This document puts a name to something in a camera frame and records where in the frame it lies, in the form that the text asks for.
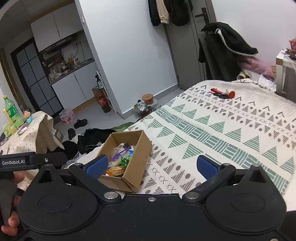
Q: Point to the white kitchen cabinet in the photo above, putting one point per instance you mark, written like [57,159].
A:
[66,55]

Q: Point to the black jacket on chair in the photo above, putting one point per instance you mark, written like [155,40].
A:
[220,47]

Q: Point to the orange cracker packet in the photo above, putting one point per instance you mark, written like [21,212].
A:
[115,171]

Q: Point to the black framed glass door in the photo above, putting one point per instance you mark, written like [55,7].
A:
[35,79]

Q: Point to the black clothes pile on floor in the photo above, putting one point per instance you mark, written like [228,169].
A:
[85,142]

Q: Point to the small cardboard box on floor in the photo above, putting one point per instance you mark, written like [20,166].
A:
[58,135]

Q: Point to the pack of water bottles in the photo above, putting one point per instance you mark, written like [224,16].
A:
[67,115]

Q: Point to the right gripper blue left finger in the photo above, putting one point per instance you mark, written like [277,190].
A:
[97,166]

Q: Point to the green soda bottle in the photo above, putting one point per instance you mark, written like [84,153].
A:
[12,111]

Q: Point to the dark soy sauce bottle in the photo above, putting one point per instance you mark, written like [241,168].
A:
[100,96]

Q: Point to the silver foil bag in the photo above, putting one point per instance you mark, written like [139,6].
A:
[140,108]

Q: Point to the pink cloth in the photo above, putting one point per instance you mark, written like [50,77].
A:
[257,66]

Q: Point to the purple cake packet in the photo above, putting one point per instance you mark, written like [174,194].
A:
[119,150]

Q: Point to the cartoon boy figurine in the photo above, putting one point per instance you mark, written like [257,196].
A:
[27,116]

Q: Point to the white rice cake packet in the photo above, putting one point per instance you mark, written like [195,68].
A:
[115,163]

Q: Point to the dotted beige table cloth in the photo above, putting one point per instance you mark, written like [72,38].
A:
[38,138]

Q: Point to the green candy wrapper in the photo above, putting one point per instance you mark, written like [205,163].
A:
[124,162]

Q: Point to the hanging dark clothes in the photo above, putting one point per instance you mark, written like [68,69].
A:
[168,11]

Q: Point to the blue snack packet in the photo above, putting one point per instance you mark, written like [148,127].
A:
[130,153]

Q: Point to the white side cabinet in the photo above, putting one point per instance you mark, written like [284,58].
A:
[285,75]

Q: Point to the brown lidded jar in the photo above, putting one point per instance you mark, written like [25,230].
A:
[148,99]

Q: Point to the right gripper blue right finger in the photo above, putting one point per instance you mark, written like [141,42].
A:
[207,167]

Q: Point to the person's left hand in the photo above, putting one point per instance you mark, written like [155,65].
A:
[9,200]

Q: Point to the grey door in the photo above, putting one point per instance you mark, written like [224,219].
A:
[184,45]

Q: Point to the black shoe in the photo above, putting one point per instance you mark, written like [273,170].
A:
[71,133]
[80,123]

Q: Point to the brown cardboard box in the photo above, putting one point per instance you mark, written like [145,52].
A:
[127,155]

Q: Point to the patterned white bed cover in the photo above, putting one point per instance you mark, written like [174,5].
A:
[257,126]

